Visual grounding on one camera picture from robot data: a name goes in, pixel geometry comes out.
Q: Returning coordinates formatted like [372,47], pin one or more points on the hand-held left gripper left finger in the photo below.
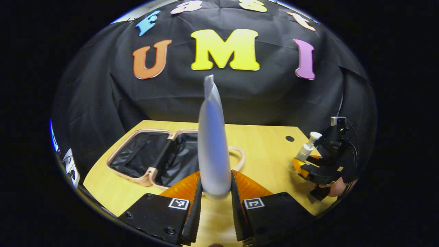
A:
[196,216]

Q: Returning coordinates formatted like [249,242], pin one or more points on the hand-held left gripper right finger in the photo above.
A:
[236,212]

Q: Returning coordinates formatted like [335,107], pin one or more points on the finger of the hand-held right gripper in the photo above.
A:
[319,175]
[317,161]

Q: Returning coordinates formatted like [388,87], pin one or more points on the white pump bottle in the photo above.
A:
[306,149]

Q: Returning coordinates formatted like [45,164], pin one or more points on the translucent white squeeze tube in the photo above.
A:
[214,144]

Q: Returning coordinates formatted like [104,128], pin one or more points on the pink suitcase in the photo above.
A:
[140,154]

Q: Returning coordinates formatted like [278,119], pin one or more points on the black table grommet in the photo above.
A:
[289,138]

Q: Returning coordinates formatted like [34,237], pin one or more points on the black backdrop cloth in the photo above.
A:
[171,96]

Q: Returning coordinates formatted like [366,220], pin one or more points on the white printed panel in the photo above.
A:
[71,168]

